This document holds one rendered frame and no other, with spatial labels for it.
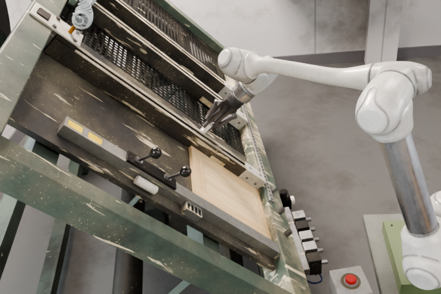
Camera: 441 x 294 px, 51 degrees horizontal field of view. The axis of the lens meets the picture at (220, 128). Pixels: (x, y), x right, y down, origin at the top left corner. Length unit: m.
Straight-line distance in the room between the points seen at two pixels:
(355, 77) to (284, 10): 3.18
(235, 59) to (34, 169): 0.81
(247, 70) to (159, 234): 0.68
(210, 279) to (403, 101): 0.79
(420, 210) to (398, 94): 0.41
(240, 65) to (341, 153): 2.19
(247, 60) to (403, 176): 0.65
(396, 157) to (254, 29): 3.48
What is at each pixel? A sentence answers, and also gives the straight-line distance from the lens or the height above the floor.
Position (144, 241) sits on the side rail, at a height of 1.36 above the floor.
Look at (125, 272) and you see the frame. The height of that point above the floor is 0.72.
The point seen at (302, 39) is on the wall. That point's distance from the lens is 4.88.
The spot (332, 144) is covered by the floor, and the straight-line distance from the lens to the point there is 3.83.
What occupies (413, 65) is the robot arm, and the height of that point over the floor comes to 1.61.
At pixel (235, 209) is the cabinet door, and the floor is 1.04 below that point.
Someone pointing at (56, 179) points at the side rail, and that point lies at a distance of 1.22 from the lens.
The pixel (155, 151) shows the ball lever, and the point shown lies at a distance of 1.40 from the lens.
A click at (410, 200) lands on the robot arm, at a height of 1.24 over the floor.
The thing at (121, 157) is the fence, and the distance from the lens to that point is 1.47.
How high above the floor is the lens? 2.33
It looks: 35 degrees down
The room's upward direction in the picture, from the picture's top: 8 degrees counter-clockwise
